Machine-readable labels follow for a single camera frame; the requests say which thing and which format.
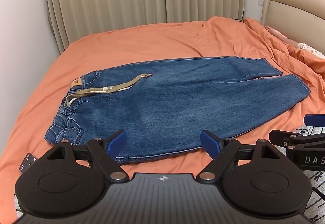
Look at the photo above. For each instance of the khaki fabric belt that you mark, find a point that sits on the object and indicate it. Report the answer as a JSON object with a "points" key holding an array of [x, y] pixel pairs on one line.
{"points": [[101, 90]]}

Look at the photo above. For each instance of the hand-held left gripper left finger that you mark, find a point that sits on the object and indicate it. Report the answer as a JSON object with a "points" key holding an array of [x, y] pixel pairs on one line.
{"points": [[118, 141]]}

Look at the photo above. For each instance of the beige padded headboard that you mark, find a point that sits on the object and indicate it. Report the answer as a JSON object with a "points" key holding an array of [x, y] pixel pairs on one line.
{"points": [[294, 5]]}

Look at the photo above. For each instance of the orange bed sheet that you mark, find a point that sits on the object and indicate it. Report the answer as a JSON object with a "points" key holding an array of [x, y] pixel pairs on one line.
{"points": [[142, 38]]}

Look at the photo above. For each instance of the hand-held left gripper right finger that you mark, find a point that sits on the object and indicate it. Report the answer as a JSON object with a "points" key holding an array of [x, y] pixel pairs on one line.
{"points": [[209, 143]]}

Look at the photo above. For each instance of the black smartphone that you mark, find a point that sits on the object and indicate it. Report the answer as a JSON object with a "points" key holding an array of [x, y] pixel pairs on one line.
{"points": [[27, 162]]}

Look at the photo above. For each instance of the floral white cloth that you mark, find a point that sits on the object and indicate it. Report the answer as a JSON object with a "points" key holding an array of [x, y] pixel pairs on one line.
{"points": [[311, 49]]}

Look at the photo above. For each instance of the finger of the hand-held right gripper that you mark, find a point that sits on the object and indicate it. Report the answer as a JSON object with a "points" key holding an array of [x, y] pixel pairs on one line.
{"points": [[292, 138], [314, 120]]}

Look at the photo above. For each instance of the pale pink pillow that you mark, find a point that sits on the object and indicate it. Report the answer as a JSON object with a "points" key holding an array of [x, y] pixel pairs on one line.
{"points": [[278, 33]]}

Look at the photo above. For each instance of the blue denim pants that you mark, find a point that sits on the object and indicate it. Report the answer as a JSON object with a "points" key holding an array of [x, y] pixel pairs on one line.
{"points": [[177, 102]]}

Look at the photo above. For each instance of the grey printed clothing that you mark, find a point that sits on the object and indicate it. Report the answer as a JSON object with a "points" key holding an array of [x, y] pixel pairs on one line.
{"points": [[317, 196]]}

